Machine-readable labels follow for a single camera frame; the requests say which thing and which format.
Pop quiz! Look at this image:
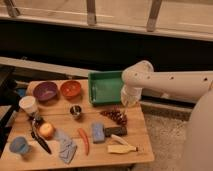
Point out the blue sponge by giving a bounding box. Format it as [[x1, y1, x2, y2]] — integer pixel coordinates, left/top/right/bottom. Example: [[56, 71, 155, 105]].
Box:
[[92, 122, 105, 143]]

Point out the brown pine cone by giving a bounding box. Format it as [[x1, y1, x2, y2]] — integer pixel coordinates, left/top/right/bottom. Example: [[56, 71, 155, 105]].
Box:
[[100, 109, 127, 126]]

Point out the wooden table board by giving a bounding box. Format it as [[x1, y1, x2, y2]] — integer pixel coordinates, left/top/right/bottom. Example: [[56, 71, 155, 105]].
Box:
[[0, 80, 154, 171]]

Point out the dark grey block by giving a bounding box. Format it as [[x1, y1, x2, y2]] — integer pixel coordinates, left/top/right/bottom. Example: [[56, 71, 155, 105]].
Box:
[[104, 127, 127, 137]]

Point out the purple bowl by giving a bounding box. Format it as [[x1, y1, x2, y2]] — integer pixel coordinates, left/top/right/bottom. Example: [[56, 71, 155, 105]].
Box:
[[33, 81, 58, 102]]

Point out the blue plastic cup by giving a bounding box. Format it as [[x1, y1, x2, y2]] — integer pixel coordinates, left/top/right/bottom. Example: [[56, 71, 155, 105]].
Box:
[[9, 136, 30, 155]]

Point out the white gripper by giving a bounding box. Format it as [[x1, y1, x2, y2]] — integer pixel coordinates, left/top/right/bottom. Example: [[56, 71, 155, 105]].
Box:
[[121, 85, 142, 107]]

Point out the white paper cup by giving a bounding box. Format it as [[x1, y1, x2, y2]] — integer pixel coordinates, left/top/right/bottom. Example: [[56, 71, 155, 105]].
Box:
[[19, 96, 38, 115]]

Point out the red chili pepper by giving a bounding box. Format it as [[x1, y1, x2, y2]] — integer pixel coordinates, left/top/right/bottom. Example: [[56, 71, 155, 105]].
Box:
[[78, 128, 90, 155]]

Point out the orange bowl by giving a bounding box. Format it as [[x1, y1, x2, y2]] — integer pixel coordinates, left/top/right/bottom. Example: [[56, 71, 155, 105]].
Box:
[[60, 80, 81, 99]]

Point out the yellow red apple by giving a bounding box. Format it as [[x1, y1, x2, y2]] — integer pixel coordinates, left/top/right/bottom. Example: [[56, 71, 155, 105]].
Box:
[[39, 123, 55, 139]]

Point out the green plastic tray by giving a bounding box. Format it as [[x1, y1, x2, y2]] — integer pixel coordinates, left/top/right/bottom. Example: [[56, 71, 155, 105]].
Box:
[[88, 71, 123, 106]]

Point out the black handled knife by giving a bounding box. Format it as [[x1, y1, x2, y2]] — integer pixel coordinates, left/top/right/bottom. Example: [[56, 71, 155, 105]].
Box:
[[31, 118, 52, 154]]

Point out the grey blue cloth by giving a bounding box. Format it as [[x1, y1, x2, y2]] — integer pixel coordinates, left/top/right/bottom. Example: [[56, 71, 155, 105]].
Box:
[[54, 129, 77, 164]]

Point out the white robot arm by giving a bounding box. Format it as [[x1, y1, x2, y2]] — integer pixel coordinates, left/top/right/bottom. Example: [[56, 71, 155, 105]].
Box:
[[121, 60, 213, 171]]

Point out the white plastic spoon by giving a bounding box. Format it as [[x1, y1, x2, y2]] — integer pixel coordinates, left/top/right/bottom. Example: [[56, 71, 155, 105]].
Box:
[[111, 134, 130, 146]]

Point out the small metal cup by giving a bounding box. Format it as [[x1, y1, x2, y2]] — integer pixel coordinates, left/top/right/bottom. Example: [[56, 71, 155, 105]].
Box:
[[70, 105, 82, 120]]

